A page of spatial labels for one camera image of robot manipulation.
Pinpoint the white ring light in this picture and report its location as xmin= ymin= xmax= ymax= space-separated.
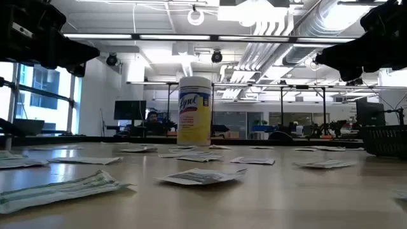
xmin=186 ymin=8 xmax=205 ymax=27

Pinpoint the black computer monitor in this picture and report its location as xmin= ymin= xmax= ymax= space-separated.
xmin=113 ymin=100 xmax=148 ymax=121
xmin=355 ymin=97 xmax=386 ymax=127

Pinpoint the black plastic mesh basket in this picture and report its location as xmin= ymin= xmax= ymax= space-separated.
xmin=361 ymin=124 xmax=407 ymax=158

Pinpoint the overhead LED light bar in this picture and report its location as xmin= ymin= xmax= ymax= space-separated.
xmin=62 ymin=32 xmax=359 ymax=44

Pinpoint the yellow Lysol wipes canister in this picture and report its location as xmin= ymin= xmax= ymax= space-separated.
xmin=176 ymin=76 xmax=213 ymax=146

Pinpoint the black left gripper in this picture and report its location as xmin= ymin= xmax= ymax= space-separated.
xmin=0 ymin=0 xmax=101 ymax=78

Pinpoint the white oblong packet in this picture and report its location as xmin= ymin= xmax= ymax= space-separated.
xmin=47 ymin=155 xmax=124 ymax=165

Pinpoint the blue storage bin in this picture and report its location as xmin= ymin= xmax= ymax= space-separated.
xmin=252 ymin=125 xmax=279 ymax=133

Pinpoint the black aluminium rig frame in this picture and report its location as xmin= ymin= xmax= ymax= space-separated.
xmin=127 ymin=81 xmax=407 ymax=137

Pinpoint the person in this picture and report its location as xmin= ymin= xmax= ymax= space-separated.
xmin=144 ymin=111 xmax=163 ymax=134

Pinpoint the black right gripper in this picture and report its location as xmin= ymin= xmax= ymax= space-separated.
xmin=314 ymin=0 xmax=407 ymax=82

